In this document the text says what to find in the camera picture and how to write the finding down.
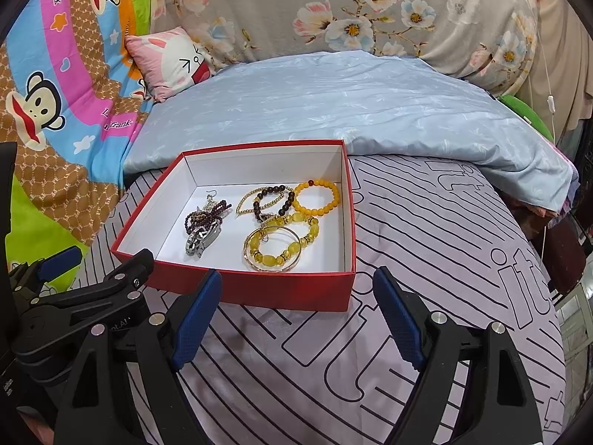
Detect floral grey pillow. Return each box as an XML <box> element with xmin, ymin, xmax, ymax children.
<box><xmin>150</xmin><ymin>0</ymin><xmax>543</xmax><ymax>93</ymax></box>

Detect thin gold chain bracelet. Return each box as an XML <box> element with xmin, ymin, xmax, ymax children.
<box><xmin>235</xmin><ymin>187</ymin><xmax>297</xmax><ymax>216</ymax></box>

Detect green plastic object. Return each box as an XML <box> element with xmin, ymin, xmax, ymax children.
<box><xmin>500</xmin><ymin>94</ymin><xmax>554</xmax><ymax>142</ymax></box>

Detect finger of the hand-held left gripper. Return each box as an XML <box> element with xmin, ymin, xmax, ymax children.
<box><xmin>99</xmin><ymin>248</ymin><xmax>156</xmax><ymax>297</ymax></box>
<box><xmin>9</xmin><ymin>247</ymin><xmax>83</xmax><ymax>290</ymax></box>

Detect silver wristwatch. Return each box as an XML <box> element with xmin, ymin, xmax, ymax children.
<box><xmin>185</xmin><ymin>222</ymin><xmax>223</xmax><ymax>258</ymax></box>

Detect white cord with switch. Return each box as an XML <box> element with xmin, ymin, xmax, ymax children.
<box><xmin>537</xmin><ymin>32</ymin><xmax>557</xmax><ymax>149</ymax></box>

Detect chunky yellow bead bracelet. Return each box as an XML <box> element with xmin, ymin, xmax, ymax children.
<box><xmin>245</xmin><ymin>211</ymin><xmax>320</xmax><ymax>270</ymax></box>

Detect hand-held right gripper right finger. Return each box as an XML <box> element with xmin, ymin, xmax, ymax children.
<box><xmin>373</xmin><ymin>266</ymin><xmax>543</xmax><ymax>445</ymax></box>

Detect colourful cartoon monkey blanket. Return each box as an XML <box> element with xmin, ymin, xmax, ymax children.
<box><xmin>0</xmin><ymin>0</ymin><xmax>186</xmax><ymax>288</ymax></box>

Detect gold bangle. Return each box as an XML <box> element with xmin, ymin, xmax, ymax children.
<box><xmin>242</xmin><ymin>225</ymin><xmax>304</xmax><ymax>272</ymax></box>

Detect purple striped bedsheet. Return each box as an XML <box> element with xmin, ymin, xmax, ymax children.
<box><xmin>74</xmin><ymin>153</ymin><xmax>568</xmax><ymax>445</ymax></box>

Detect orange round bead bracelet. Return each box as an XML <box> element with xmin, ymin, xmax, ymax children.
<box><xmin>292</xmin><ymin>180</ymin><xmax>341</xmax><ymax>218</ymax></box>

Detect red cardboard box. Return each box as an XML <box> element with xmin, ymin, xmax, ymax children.
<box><xmin>110</xmin><ymin>139</ymin><xmax>357</xmax><ymax>311</ymax></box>

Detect pink cartoon pillow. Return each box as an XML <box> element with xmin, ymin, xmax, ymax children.
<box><xmin>125</xmin><ymin>27</ymin><xmax>216</xmax><ymax>103</ymax></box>

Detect dark maroon cloth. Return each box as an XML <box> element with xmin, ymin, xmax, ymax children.
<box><xmin>505</xmin><ymin>190</ymin><xmax>584</xmax><ymax>295</ymax></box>

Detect light blue quilt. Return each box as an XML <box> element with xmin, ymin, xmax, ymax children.
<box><xmin>123</xmin><ymin>51</ymin><xmax>575</xmax><ymax>218</ymax></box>

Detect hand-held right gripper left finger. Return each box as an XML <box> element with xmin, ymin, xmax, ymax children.
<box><xmin>53</xmin><ymin>269</ymin><xmax>223</xmax><ymax>445</ymax></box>

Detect dark brown bead bracelet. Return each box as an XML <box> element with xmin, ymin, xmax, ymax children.
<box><xmin>252</xmin><ymin>185</ymin><xmax>297</xmax><ymax>223</ymax></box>

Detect purple bead string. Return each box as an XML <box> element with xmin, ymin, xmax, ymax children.
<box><xmin>184</xmin><ymin>199</ymin><xmax>232</xmax><ymax>237</ymax></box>

